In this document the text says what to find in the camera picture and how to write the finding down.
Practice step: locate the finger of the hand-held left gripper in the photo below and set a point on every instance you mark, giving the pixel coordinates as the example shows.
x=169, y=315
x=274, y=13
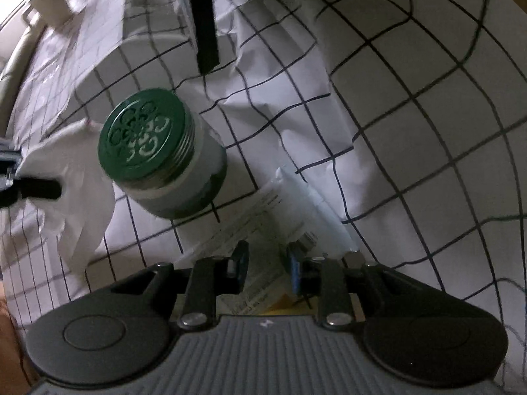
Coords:
x=41, y=188
x=10, y=158

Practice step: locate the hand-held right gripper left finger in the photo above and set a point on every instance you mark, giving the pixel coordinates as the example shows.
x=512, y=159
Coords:
x=242, y=261

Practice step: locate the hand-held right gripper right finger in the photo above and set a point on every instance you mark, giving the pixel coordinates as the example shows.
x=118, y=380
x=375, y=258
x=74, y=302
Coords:
x=294, y=269

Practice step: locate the white cloth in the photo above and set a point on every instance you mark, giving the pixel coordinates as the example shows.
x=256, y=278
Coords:
x=78, y=197

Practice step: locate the white tube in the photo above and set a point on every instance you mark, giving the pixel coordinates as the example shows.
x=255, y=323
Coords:
x=317, y=214

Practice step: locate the green-lidded white jar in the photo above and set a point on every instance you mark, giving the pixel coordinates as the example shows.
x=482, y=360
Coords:
x=164, y=156

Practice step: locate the white checked bed sheet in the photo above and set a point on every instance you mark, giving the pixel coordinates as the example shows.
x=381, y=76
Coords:
x=391, y=152

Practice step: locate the checked pillow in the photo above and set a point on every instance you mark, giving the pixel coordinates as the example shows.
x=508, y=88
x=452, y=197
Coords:
x=140, y=28

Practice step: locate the black vertical bar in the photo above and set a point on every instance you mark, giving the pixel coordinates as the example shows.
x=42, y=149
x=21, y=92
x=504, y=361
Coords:
x=205, y=20

